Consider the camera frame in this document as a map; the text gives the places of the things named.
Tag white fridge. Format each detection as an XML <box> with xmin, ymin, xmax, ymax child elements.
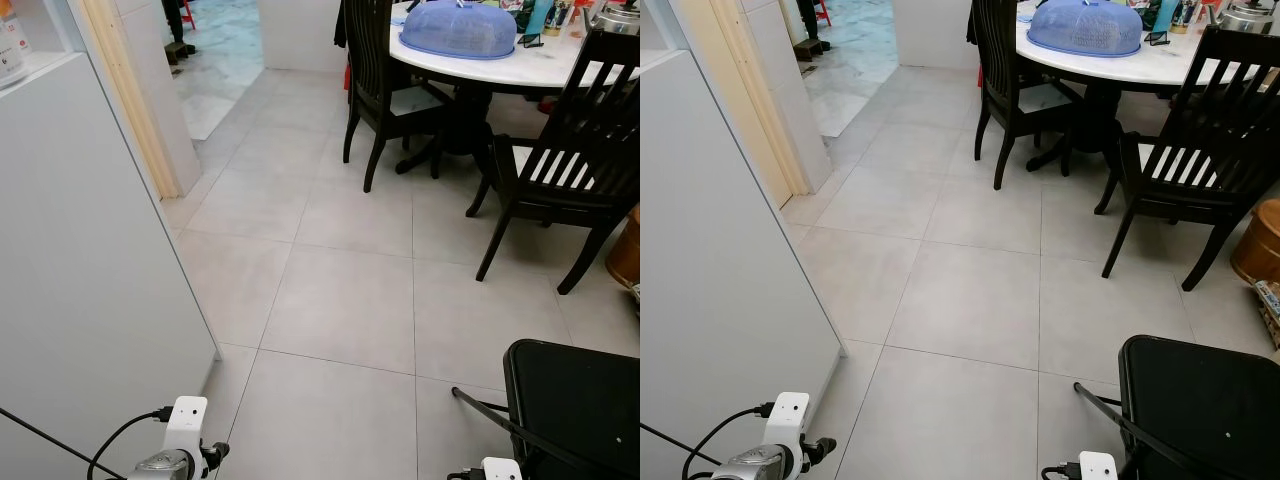
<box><xmin>0</xmin><ymin>48</ymin><xmax>220</xmax><ymax>480</ymax></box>
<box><xmin>640</xmin><ymin>48</ymin><xmax>843</xmax><ymax>480</ymax></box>

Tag black chair seat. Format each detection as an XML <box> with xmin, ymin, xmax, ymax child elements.
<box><xmin>502</xmin><ymin>339</ymin><xmax>641</xmax><ymax>480</ymax></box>
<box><xmin>1118</xmin><ymin>334</ymin><xmax>1280</xmax><ymax>480</ymax></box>

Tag brown wooden barrel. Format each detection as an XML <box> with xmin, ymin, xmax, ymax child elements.
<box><xmin>1230</xmin><ymin>198</ymin><xmax>1280</xmax><ymax>286</ymax></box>
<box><xmin>606</xmin><ymin>204</ymin><xmax>641</xmax><ymax>291</ymax></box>

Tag dark wooden dining chair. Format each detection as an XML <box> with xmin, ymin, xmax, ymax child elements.
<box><xmin>968</xmin><ymin>0</ymin><xmax>1086</xmax><ymax>191</ymax></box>
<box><xmin>466</xmin><ymin>28</ymin><xmax>641</xmax><ymax>296</ymax></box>
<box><xmin>1093</xmin><ymin>25</ymin><xmax>1280</xmax><ymax>293</ymax></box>
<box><xmin>335</xmin><ymin>0</ymin><xmax>453</xmax><ymax>194</ymax></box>

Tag person's dark-trousered legs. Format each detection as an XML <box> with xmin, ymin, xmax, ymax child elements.
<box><xmin>795</xmin><ymin>0</ymin><xmax>826</xmax><ymax>56</ymax></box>
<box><xmin>160</xmin><ymin>0</ymin><xmax>198</xmax><ymax>66</ymax></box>

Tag silver kettle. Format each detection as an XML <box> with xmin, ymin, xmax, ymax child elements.
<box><xmin>1215</xmin><ymin>0</ymin><xmax>1279</xmax><ymax>34</ymax></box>
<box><xmin>585</xmin><ymin>0</ymin><xmax>641</xmax><ymax>37</ymax></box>

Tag round white dining table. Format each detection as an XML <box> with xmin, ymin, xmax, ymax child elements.
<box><xmin>388</xmin><ymin>0</ymin><xmax>641</xmax><ymax>181</ymax></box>
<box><xmin>1015</xmin><ymin>0</ymin><xmax>1280</xmax><ymax>173</ymax></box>

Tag blue mesh food cover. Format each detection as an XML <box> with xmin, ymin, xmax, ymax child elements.
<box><xmin>399</xmin><ymin>0</ymin><xmax>519</xmax><ymax>60</ymax></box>
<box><xmin>1026</xmin><ymin>0</ymin><xmax>1144</xmax><ymax>58</ymax></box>

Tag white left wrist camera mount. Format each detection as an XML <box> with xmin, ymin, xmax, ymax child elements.
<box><xmin>163</xmin><ymin>396</ymin><xmax>210</xmax><ymax>457</ymax></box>
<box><xmin>765</xmin><ymin>391</ymin><xmax>812</xmax><ymax>451</ymax></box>

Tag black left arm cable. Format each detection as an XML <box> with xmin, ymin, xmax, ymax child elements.
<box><xmin>87</xmin><ymin>407</ymin><xmax>176</xmax><ymax>480</ymax></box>
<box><xmin>682</xmin><ymin>402</ymin><xmax>776</xmax><ymax>480</ymax></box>

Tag thin black cable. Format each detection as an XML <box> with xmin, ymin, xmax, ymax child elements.
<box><xmin>0</xmin><ymin>406</ymin><xmax>104</xmax><ymax>473</ymax></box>
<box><xmin>640</xmin><ymin>422</ymin><xmax>694</xmax><ymax>467</ymax></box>

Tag beige wooden door frame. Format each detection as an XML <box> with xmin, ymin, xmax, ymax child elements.
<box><xmin>700</xmin><ymin>0</ymin><xmax>813</xmax><ymax>197</ymax></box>
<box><xmin>78</xmin><ymin>0</ymin><xmax>187</xmax><ymax>200</ymax></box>

